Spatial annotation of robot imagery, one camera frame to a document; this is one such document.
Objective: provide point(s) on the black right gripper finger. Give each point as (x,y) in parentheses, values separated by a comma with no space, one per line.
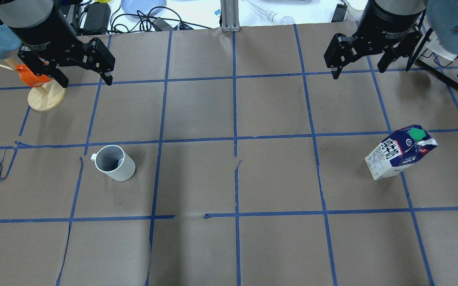
(404,48)
(339,53)

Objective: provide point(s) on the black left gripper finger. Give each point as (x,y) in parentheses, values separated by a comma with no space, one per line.
(39,67)
(97,57)

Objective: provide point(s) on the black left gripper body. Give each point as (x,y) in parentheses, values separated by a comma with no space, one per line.
(43,31)

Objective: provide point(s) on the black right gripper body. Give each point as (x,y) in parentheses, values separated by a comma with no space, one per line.
(386,24)

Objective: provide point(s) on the blue white milk carton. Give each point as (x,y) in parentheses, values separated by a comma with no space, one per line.
(398,151)

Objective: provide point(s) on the white grey mug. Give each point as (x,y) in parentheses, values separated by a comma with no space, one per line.
(115,162)

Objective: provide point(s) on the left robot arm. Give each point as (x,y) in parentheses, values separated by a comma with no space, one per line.
(29,4)

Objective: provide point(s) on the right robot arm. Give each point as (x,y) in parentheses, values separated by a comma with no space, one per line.
(442,16)

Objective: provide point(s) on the orange mug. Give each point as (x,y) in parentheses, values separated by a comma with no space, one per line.
(29,78)

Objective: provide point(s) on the wooden mug tree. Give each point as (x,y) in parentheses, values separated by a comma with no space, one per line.
(43,98)

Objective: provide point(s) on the black power adapter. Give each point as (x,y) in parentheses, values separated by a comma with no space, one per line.
(96,19)

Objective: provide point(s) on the light blue mug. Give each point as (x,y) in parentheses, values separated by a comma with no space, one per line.
(9,42)

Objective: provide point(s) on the blue plate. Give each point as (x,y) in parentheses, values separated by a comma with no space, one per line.
(131,7)

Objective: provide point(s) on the black wire cup rack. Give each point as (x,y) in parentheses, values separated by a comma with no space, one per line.
(432,57)

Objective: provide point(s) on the aluminium frame post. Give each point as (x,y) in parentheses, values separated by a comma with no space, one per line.
(229,19)

